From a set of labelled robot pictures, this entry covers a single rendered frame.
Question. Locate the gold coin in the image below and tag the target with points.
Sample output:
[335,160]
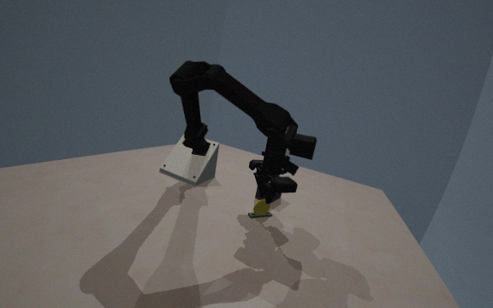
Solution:
[261,208]

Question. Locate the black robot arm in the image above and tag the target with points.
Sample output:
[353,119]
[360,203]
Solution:
[271,119]

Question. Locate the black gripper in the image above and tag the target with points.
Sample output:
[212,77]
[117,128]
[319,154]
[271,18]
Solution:
[269,170]

